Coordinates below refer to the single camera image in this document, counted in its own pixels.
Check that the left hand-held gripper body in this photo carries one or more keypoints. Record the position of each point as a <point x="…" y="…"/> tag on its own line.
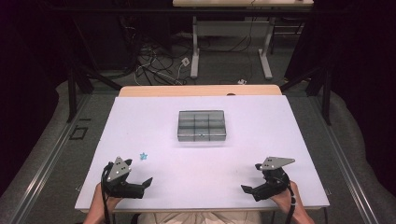
<point x="120" y="186"/>

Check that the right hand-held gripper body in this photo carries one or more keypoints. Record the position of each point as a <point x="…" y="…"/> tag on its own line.
<point x="271" y="185"/>

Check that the small blue star-shaped bead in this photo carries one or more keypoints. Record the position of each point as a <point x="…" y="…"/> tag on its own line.
<point x="143" y="156"/>

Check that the clear plastic compartment box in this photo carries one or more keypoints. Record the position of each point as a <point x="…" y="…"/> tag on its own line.
<point x="201" y="125"/>

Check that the person's right hand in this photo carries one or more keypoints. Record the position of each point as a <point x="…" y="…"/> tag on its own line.
<point x="288" y="200"/>

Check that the person's left hand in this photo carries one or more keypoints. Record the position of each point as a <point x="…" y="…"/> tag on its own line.
<point x="101" y="202"/>

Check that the white table board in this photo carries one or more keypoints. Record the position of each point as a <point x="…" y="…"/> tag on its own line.
<point x="199" y="174"/>

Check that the person's beige lap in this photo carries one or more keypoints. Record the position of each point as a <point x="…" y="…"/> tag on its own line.
<point x="199" y="218"/>

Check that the black metal stand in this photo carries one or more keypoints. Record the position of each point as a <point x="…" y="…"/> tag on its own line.
<point x="72" y="93"/>
<point x="326" y="99"/>

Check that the wooden table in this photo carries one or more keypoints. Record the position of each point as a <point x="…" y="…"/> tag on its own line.
<point x="199" y="90"/>

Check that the small white adapter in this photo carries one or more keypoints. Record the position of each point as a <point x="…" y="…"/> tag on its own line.
<point x="242" y="81"/>

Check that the white power strip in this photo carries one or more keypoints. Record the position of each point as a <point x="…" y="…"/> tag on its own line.
<point x="166" y="76"/>

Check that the dark curtain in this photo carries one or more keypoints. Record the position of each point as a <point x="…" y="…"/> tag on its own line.
<point x="28" y="93"/>
<point x="364" y="93"/>

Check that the white-legged desk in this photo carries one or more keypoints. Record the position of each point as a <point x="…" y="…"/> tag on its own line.
<point x="230" y="28"/>

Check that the aluminium floor rail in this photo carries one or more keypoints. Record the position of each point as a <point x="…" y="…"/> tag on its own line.
<point x="348" y="174"/>
<point x="46" y="168"/>

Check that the white wall plug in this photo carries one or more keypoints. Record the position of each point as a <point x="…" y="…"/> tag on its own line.
<point x="185" y="61"/>

